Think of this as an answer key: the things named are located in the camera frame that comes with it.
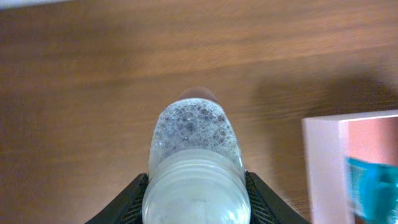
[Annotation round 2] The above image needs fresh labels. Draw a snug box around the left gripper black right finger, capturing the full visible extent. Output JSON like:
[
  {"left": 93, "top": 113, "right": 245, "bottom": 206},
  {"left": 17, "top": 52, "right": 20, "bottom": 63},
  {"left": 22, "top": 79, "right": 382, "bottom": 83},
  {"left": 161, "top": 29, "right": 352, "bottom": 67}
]
[{"left": 245, "top": 171, "right": 310, "bottom": 224}]

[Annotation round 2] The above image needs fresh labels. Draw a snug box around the pink white open box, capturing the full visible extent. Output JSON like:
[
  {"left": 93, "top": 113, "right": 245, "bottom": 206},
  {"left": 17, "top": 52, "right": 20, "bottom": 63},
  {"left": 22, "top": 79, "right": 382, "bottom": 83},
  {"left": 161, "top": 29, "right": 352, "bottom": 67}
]
[{"left": 302, "top": 110, "right": 397, "bottom": 223}]

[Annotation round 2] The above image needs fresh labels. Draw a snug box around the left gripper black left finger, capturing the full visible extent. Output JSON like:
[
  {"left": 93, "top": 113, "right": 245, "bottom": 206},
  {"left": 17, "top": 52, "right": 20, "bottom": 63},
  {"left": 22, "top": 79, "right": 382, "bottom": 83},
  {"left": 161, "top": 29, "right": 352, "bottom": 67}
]
[{"left": 86, "top": 173, "right": 149, "bottom": 224}]

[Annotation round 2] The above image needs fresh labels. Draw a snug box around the clear foaming soap pump bottle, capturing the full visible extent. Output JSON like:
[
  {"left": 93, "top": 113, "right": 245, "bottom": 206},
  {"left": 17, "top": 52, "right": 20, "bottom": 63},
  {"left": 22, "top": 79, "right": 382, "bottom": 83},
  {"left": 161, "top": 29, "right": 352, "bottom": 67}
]
[{"left": 142, "top": 87, "right": 251, "bottom": 223}]

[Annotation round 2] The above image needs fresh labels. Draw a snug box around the blue Listerine mouthwash bottle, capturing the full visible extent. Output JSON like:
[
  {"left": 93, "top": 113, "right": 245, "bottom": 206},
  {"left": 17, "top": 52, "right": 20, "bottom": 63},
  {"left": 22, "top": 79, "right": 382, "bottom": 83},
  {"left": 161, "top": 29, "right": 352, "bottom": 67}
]
[{"left": 347, "top": 158, "right": 397, "bottom": 224}]

